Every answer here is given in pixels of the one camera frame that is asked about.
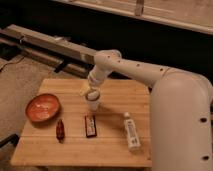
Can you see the black table leg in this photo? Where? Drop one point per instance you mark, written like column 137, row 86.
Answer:
column 13, row 139

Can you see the white ceramic cup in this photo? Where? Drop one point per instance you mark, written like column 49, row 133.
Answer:
column 92, row 99

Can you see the orange ceramic bowl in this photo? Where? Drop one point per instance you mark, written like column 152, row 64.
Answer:
column 42, row 107

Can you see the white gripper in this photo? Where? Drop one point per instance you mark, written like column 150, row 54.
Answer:
column 96, row 77

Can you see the wooden table board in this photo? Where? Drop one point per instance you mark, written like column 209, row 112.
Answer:
column 38, row 145

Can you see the dark red rectangular box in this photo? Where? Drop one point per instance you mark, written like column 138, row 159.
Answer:
column 90, row 126

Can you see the white plastic bottle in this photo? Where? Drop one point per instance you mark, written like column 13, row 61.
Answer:
column 131, row 133

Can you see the long metal rail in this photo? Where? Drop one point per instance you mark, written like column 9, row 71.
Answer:
column 55, row 44

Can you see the small brown figurine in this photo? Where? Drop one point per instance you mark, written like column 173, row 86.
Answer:
column 60, row 133

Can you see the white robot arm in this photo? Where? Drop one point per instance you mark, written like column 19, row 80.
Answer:
column 180, row 115

